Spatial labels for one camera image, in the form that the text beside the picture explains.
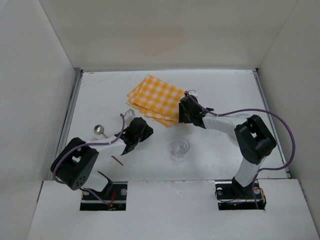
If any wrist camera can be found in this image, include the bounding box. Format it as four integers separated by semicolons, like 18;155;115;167
120;108;136;119
187;90;198;98

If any yellow white checkered cloth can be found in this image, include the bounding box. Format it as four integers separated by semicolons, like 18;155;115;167
126;75;185;127

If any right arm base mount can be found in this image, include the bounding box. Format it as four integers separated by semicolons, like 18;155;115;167
214;180;267;211

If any silver spoon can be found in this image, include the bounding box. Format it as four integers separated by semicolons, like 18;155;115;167
93;124;108;139

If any clear drinking glass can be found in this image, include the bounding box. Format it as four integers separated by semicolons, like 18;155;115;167
168;137;190;163

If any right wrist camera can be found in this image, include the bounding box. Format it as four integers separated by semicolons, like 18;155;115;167
187;90;198;98

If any copper fork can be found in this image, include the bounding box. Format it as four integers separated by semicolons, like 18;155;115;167
111;156;124;166

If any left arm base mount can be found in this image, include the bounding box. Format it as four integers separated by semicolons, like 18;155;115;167
79;181;128;212

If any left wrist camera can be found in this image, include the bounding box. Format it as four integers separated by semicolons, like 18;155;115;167
120;108;136;119

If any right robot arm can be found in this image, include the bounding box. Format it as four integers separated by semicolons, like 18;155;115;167
178;95;277;197

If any purple cable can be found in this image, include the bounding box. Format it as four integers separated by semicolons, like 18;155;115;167
184;92;296;210
51;113;126;208

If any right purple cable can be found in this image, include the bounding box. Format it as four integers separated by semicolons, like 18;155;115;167
184;92;296;210

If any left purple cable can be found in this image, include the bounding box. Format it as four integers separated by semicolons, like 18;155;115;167
51;113;126;208

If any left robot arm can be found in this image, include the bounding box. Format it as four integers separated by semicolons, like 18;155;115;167
50;116;154;200

